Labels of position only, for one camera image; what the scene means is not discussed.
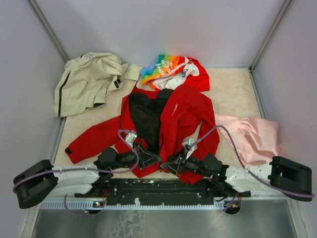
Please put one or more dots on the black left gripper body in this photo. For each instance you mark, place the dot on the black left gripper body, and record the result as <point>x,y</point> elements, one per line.
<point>127,158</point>

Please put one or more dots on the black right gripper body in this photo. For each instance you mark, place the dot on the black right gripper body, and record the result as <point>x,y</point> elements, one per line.
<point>193,164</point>

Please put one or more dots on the red jacket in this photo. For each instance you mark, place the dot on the red jacket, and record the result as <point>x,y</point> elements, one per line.
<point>161,119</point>

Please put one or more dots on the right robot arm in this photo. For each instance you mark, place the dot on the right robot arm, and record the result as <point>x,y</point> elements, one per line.
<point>280,175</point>

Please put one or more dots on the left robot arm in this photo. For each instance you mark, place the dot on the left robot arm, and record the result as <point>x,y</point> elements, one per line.
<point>44,179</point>

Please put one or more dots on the beige jacket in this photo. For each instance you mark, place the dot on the beige jacket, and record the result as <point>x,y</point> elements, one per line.
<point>87,81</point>

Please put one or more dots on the pink satin cloth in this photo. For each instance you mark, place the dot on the pink satin cloth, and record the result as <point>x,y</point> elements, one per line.
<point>256,139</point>

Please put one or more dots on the rainbow white red garment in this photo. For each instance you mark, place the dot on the rainbow white red garment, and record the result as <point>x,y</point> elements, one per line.
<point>169,72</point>

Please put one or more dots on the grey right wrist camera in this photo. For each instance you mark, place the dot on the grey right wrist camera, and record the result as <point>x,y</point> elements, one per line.
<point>188,145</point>

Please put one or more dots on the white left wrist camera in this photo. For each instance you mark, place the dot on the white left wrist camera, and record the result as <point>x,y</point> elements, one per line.
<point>131,137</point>

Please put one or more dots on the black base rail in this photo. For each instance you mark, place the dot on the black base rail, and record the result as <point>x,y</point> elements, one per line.
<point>155,192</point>

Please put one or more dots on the right aluminium frame post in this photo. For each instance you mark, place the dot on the right aluminium frame post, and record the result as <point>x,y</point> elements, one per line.
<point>269,36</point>

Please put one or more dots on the aluminium frame post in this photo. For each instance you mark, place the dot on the aluminium frame post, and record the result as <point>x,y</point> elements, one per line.
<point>48,29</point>
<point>269,36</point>

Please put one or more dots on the left aluminium frame post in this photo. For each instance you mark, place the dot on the left aluminium frame post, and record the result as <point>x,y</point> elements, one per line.
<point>48,29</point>

